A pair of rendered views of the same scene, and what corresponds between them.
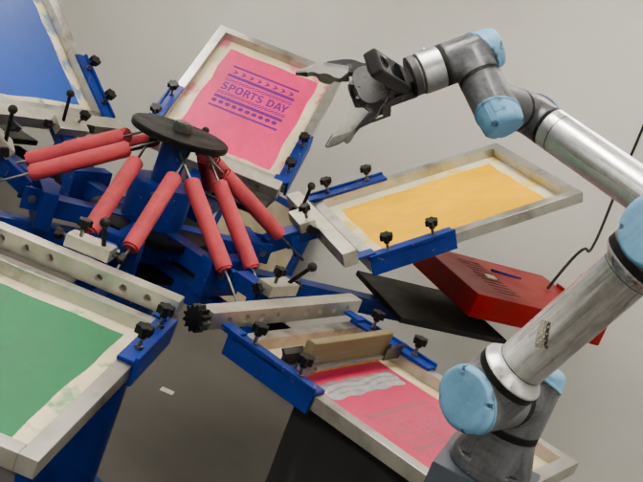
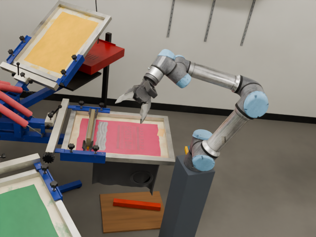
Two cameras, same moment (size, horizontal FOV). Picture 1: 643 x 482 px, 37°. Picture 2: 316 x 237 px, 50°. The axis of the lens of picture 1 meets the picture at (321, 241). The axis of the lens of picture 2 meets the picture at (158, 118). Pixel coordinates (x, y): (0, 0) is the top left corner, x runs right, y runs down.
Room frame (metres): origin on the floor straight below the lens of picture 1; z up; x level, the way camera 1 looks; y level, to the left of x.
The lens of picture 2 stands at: (0.63, 0.85, 2.51)
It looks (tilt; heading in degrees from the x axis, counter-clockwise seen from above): 33 degrees down; 318
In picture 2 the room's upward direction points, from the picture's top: 10 degrees clockwise
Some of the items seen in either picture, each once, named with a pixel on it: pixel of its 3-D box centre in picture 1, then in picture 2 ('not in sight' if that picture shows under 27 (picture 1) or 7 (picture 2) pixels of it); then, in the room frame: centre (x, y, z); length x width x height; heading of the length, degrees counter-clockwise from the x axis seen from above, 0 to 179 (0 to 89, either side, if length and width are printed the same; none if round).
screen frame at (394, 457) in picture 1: (403, 405); (119, 134); (2.34, -0.36, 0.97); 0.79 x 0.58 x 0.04; 57
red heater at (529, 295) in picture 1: (508, 294); (90, 54); (3.56, -0.74, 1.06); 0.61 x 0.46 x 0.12; 117
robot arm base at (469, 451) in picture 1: (499, 445); (197, 157); (1.64, -0.44, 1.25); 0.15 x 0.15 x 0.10
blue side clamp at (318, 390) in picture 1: (272, 369); (83, 155); (2.24, 0.00, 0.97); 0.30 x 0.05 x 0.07; 57
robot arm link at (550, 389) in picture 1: (522, 390); (201, 142); (1.63, -0.43, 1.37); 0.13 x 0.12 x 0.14; 140
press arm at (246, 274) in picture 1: (258, 291); (42, 123); (2.65, 0.12, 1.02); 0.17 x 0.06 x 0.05; 57
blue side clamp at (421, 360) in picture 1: (389, 349); (91, 111); (2.71, -0.31, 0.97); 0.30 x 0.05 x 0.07; 57
